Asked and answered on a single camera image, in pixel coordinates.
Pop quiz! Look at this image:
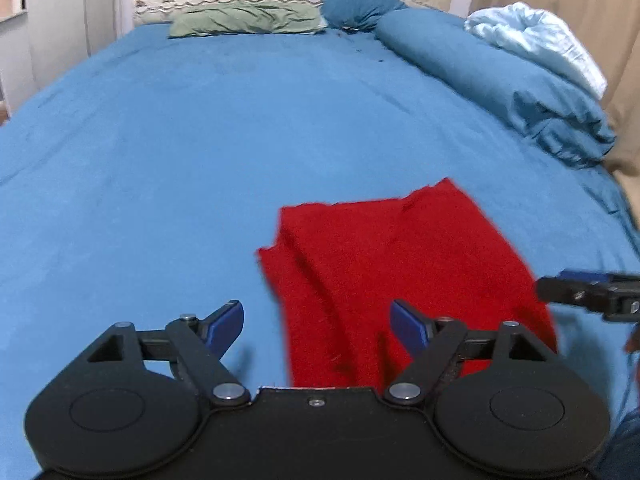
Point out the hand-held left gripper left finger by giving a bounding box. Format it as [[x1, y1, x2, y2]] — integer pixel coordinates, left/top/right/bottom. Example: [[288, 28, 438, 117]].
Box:
[[85, 300, 252, 407]]

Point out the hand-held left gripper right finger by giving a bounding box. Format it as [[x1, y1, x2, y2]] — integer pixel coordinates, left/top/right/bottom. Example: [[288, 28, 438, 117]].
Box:
[[382, 299, 551, 407]]

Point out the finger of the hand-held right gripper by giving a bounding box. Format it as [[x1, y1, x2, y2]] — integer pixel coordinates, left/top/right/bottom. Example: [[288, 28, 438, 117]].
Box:
[[559, 270, 640, 284], [536, 277, 613, 307]]

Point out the red knit sweater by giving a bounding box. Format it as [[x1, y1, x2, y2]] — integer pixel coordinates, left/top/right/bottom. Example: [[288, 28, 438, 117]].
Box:
[[256, 177, 559, 391]]

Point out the blue fluffy rug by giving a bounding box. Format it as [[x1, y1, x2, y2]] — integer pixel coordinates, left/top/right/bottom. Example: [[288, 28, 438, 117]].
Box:
[[600, 410, 640, 480]]

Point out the blue bed sheet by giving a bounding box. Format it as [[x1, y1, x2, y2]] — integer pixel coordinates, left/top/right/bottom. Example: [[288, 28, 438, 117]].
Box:
[[0, 22, 640, 480]]

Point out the blue rolled duvet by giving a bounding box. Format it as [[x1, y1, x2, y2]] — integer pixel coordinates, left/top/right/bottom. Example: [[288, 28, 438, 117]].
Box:
[[374, 8, 617, 170]]

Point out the light blue blanket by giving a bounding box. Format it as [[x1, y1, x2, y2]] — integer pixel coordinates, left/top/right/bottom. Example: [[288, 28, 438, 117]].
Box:
[[464, 2, 609, 100]]

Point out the beige curtain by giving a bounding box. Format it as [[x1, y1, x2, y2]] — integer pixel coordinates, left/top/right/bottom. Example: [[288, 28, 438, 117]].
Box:
[[469, 0, 640, 177]]

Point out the green pillow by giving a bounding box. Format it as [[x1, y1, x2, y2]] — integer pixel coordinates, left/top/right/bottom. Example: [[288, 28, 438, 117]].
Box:
[[168, 1, 327, 39]]

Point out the blue pillow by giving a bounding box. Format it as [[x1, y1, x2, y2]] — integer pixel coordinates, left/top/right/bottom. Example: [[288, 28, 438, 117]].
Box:
[[321, 0, 408, 31]]

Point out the white shelf unit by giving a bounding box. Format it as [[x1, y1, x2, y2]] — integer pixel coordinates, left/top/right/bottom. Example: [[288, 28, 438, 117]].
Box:
[[0, 10, 38, 126]]

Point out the white and grey wardrobe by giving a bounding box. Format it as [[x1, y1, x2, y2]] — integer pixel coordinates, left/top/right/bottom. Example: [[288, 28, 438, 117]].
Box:
[[22, 0, 137, 111]]

